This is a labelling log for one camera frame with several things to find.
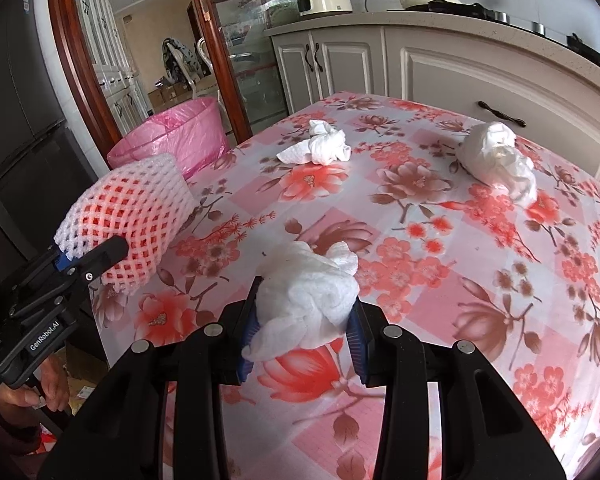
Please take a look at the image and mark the white ornate chair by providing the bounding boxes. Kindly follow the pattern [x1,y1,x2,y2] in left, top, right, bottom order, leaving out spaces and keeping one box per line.
[179,37,214,99]

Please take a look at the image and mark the cardboard boxes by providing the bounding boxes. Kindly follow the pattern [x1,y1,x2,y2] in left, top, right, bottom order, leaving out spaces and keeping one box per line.
[149,76,219,112]

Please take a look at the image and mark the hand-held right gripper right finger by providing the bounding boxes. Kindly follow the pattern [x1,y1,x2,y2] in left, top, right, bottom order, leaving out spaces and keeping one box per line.
[345,302,567,480]

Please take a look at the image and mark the wooden door frame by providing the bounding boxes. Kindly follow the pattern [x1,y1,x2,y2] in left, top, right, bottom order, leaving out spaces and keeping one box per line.
[47,0,127,157]

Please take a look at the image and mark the patterned clothes pile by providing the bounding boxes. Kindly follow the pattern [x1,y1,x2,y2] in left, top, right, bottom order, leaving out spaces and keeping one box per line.
[160,37,191,84]

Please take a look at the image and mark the white rice cooker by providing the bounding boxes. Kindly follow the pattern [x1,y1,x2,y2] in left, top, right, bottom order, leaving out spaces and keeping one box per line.
[297,0,354,20]

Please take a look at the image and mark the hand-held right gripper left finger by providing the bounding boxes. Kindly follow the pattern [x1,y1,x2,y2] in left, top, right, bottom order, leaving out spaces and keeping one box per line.
[37,277,262,480]

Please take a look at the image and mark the large crumpled white tissue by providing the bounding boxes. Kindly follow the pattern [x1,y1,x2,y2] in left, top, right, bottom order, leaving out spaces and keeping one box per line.
[455,121,539,210]

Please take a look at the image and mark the black gas stove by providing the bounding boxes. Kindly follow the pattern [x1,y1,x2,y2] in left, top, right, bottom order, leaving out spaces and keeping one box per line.
[386,0,600,63]

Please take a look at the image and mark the cardboard box on floor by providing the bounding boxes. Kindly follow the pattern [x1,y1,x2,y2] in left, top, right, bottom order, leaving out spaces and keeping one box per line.
[60,344,110,413]

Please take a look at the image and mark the balled white tissue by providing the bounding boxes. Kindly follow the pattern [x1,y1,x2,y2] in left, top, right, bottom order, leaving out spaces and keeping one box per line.
[241,241,361,364]

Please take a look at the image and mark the white frying pan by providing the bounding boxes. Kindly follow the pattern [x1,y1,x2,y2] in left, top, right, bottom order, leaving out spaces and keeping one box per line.
[398,0,461,11]

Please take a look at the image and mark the dark refrigerator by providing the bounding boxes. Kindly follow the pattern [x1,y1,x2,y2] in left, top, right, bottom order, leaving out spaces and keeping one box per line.
[0,0,102,266]

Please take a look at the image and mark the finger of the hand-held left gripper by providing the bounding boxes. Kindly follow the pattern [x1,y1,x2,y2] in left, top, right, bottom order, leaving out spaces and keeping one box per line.
[27,252,77,281]
[9,236,132,312]

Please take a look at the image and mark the white lower kitchen cabinets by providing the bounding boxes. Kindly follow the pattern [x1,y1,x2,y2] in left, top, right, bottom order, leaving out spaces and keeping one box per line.
[264,9,600,188]

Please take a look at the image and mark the person's left forearm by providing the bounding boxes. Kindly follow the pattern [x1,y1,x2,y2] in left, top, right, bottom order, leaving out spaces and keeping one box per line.
[0,395,48,458]

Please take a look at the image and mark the person's left hand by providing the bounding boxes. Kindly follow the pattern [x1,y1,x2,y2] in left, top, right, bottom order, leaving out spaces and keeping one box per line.
[0,347,72,414]

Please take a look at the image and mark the pink trash bin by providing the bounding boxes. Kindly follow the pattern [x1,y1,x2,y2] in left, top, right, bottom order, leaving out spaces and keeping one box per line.
[106,97,230,181]

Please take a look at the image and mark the white tall cabinet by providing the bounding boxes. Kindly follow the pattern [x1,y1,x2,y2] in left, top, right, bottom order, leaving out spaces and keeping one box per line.
[72,0,152,137]

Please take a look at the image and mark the floral pink tablecloth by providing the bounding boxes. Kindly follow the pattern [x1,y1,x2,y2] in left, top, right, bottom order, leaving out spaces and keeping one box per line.
[87,91,600,480]

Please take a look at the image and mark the loose crumpled white tissue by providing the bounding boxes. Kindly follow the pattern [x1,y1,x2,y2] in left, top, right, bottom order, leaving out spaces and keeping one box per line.
[276,119,352,166]

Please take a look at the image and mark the wooden glass sliding door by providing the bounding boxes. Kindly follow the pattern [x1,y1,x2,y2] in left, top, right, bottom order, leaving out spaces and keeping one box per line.
[184,0,342,144]

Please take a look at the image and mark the pink white foam fruit net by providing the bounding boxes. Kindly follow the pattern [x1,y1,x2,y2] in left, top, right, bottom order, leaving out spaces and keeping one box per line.
[54,152,194,289]

